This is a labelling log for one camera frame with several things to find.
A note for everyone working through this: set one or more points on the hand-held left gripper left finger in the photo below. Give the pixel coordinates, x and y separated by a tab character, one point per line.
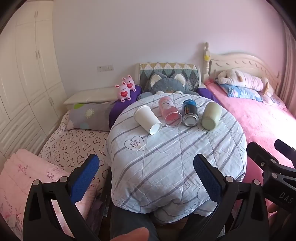
84	178

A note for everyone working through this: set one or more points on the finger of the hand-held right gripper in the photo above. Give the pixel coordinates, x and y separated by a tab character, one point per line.
261	154
285	148

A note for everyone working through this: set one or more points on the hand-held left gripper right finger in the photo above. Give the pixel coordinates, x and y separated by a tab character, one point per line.
208	178

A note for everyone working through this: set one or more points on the pale green cup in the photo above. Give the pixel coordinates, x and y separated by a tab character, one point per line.
211	114

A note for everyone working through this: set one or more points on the pink transparent cup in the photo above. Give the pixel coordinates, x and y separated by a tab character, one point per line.
168	110

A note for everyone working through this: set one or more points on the white paper cup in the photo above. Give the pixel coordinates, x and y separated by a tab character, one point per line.
145	117

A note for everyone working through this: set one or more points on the person's left hand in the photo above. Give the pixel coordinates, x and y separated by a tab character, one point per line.
129	235

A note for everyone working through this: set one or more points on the pink bedspread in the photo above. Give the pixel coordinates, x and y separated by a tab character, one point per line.
254	122

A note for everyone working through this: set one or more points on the heart print bedsheet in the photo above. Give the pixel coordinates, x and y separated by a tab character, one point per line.
76	146

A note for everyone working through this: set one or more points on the grey striped white quilt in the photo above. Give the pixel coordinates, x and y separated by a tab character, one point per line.
171	157

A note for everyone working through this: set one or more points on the person's dark trouser leg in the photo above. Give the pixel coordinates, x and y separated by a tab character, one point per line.
129	217

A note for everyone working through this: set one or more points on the grey flower print pillow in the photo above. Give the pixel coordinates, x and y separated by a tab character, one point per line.
92	115

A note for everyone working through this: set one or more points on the folded pink blanket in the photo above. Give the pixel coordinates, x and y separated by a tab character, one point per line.
20	176

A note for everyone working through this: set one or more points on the blue printed pillow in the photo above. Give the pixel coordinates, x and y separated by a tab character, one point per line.
240	92

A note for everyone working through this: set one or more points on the dark printed metal can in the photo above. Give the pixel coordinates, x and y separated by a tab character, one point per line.
190	112

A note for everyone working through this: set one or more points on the white dog plush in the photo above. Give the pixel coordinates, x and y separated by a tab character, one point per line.
240	80

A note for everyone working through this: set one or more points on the purple pillow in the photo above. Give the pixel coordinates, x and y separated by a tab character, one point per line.
120	109
205	93

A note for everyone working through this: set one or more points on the pink curtain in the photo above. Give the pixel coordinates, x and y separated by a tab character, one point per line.
289	69

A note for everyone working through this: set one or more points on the cream carved bed headboard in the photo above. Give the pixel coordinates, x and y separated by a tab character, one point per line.
240	63

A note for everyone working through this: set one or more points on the pink bunny plush toy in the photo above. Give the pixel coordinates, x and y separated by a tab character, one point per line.
124	92
130	83

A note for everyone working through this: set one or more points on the grey cat plush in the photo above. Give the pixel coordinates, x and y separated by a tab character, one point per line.
166	84

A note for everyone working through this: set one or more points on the white wardrobe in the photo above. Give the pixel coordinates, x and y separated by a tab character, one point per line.
25	81

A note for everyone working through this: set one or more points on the patterned quilted cushion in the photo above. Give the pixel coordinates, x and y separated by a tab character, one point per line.
166	69

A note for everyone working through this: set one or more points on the white wall switch panel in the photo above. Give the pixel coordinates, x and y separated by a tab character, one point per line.
105	68

